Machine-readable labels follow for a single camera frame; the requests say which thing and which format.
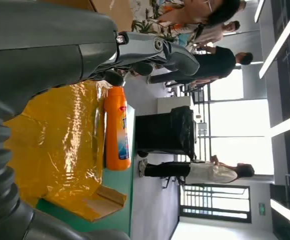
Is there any orange detergent bottle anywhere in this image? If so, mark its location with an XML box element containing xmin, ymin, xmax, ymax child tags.
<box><xmin>103</xmin><ymin>86</ymin><xmax>132</xmax><ymax>172</ymax></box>

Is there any long white ceiling light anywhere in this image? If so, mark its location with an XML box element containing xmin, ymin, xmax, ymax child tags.
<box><xmin>270</xmin><ymin>198</ymin><xmax>290</xmax><ymax>233</ymax></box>
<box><xmin>254</xmin><ymin>0</ymin><xmax>266</xmax><ymax>24</ymax></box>
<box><xmin>258</xmin><ymin>19</ymin><xmax>290</xmax><ymax>80</ymax></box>
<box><xmin>270</xmin><ymin>112</ymin><xmax>290</xmax><ymax>139</ymax></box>

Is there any person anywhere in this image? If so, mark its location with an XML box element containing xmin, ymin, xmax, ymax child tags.
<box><xmin>147</xmin><ymin>45</ymin><xmax>254</xmax><ymax>86</ymax></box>
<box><xmin>138</xmin><ymin>154</ymin><xmax>255</xmax><ymax>185</ymax></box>
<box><xmin>131</xmin><ymin>0</ymin><xmax>247</xmax><ymax>44</ymax></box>
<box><xmin>194</xmin><ymin>20</ymin><xmax>241</xmax><ymax>46</ymax></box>

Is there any black barred glass door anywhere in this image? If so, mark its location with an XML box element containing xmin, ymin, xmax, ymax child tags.
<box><xmin>179</xmin><ymin>184</ymin><xmax>252</xmax><ymax>224</ymax></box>

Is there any brown cardboard box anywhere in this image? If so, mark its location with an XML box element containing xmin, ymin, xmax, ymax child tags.
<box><xmin>38</xmin><ymin>0</ymin><xmax>134</xmax><ymax>33</ymax></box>

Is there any yellow plastic-wrapped cardboard sheet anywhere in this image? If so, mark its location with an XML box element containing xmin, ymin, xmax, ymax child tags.
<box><xmin>3</xmin><ymin>80</ymin><xmax>128</xmax><ymax>223</ymax></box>

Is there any black wheeled bin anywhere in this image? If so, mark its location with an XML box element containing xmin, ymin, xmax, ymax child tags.
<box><xmin>135</xmin><ymin>105</ymin><xmax>197</xmax><ymax>162</ymax></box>

